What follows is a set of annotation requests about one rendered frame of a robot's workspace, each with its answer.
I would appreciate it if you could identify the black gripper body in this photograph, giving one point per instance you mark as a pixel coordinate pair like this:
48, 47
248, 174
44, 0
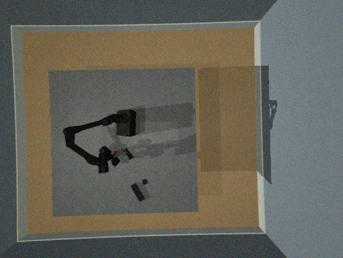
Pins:
111, 157

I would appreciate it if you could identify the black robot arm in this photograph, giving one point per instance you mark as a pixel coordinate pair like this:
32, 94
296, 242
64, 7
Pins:
69, 134

